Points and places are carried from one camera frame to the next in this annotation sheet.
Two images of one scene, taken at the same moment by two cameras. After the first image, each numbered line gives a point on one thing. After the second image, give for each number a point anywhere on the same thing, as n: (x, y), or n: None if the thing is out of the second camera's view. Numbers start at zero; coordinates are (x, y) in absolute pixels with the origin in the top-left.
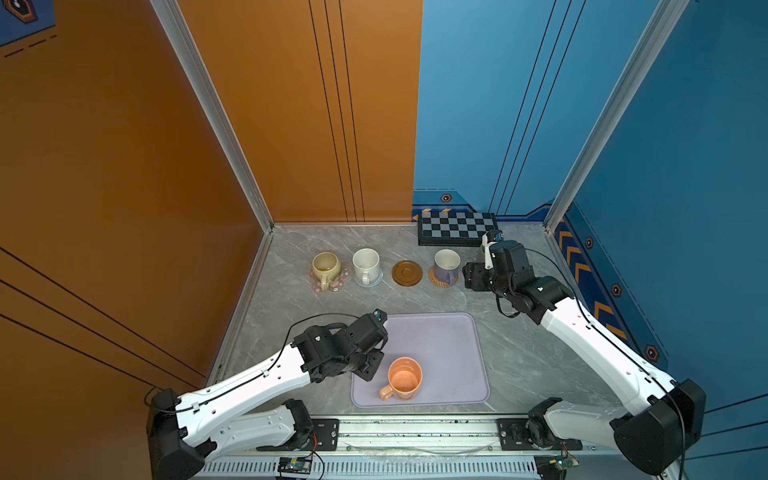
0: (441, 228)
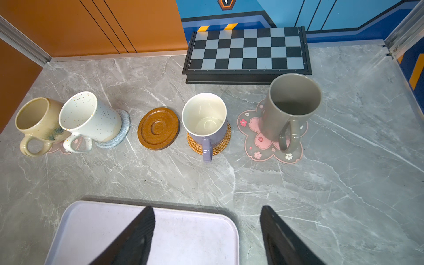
0: (253, 56)
